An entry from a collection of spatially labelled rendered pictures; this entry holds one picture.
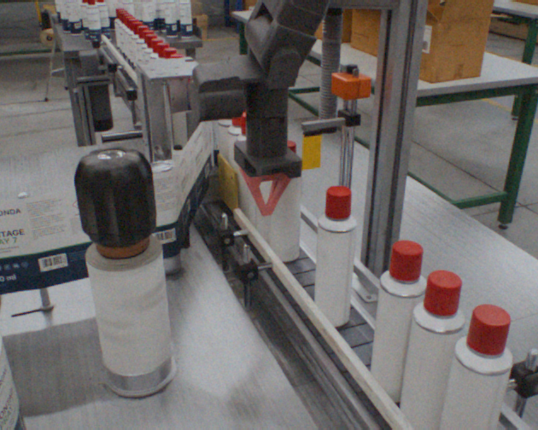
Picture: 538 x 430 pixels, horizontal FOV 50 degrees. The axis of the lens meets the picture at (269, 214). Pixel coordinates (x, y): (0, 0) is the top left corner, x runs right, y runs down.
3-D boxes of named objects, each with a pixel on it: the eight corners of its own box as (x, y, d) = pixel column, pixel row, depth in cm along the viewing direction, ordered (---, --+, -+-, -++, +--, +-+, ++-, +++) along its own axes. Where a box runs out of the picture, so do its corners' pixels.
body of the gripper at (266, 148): (257, 180, 75) (257, 124, 72) (232, 153, 84) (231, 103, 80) (303, 172, 77) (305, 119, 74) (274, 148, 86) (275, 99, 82)
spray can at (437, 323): (388, 419, 67) (406, 270, 58) (425, 406, 69) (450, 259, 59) (413, 453, 63) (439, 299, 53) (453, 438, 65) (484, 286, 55)
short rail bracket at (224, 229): (215, 270, 104) (212, 211, 98) (248, 264, 106) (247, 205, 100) (220, 280, 101) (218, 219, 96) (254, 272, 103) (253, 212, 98)
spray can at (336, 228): (307, 312, 85) (312, 185, 75) (338, 304, 87) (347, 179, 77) (323, 334, 81) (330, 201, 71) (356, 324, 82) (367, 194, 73)
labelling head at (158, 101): (146, 183, 125) (133, 63, 113) (204, 174, 129) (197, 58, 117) (160, 211, 113) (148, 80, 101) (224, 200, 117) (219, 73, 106)
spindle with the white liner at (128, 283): (100, 359, 76) (62, 145, 62) (166, 342, 79) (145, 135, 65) (110, 407, 69) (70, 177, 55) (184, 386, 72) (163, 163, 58)
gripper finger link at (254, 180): (250, 226, 81) (249, 164, 77) (234, 205, 87) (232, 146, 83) (295, 217, 83) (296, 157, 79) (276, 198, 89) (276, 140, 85)
